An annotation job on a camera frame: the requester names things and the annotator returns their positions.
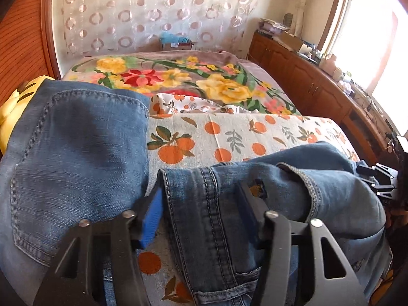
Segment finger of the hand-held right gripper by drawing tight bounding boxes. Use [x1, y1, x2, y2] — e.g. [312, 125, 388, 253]
[371, 162, 398, 200]
[355, 161, 378, 184]

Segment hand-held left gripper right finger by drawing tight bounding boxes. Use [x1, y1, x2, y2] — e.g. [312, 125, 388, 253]
[237, 180, 367, 306]

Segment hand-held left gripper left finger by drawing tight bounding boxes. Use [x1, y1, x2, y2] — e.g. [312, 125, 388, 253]
[33, 183, 164, 306]

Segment medium blue denim pants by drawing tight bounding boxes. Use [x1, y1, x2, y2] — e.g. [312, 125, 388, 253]
[158, 140, 394, 306]

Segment dark blue jeans pants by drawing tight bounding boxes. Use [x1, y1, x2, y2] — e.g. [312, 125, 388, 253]
[0, 78, 152, 306]

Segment orange fruit print bed sheet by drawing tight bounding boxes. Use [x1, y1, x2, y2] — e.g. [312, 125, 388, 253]
[104, 92, 394, 306]

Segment wooden cabinet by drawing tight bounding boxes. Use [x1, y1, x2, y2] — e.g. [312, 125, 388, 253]
[249, 31, 399, 166]

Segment white plastic bottle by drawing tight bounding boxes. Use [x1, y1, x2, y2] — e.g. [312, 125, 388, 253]
[320, 54, 338, 72]

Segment window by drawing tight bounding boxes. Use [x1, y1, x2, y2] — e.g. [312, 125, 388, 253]
[319, 0, 408, 134]

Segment floral blanket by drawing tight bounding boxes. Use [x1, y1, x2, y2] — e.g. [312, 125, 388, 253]
[62, 51, 302, 117]

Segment open cardboard box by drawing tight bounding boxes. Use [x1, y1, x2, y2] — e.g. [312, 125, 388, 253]
[280, 33, 307, 52]

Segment stack of papers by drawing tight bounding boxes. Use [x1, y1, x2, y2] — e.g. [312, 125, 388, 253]
[259, 17, 289, 35]

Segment beige window curtain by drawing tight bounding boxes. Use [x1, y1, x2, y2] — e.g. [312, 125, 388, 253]
[288, 0, 319, 39]

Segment yellow plush toy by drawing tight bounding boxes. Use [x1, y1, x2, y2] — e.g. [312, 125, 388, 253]
[0, 76, 56, 154]

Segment box with blue cloth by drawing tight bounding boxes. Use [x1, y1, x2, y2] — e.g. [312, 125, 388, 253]
[159, 32, 195, 52]

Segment sheer circle pattern curtain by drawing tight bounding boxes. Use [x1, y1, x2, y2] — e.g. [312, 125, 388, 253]
[51, 0, 265, 56]

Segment wooden slatted wardrobe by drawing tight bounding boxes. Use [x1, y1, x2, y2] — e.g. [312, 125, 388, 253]
[0, 0, 62, 109]

